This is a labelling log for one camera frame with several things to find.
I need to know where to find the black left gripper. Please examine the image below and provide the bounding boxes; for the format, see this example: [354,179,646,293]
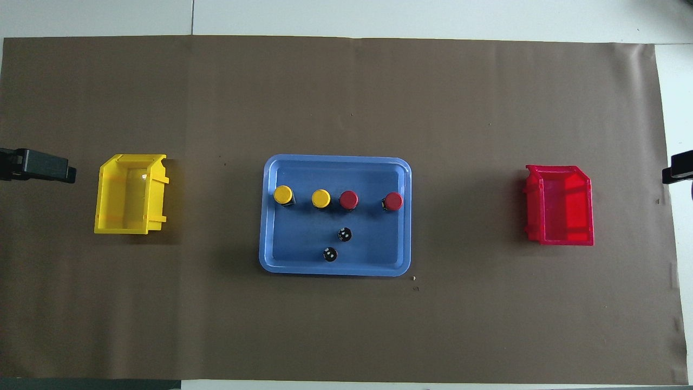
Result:
[0,147,77,184]

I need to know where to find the yellow plastic bin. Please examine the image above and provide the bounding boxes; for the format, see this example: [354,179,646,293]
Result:
[94,154,169,235]

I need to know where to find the red plastic bin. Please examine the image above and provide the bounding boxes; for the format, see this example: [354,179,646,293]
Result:
[524,165,594,246]

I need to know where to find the blue plastic tray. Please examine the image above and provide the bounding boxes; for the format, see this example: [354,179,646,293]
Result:
[259,154,413,277]

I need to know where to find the brown paper table mat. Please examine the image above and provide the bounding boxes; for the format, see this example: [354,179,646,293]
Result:
[0,35,688,386]

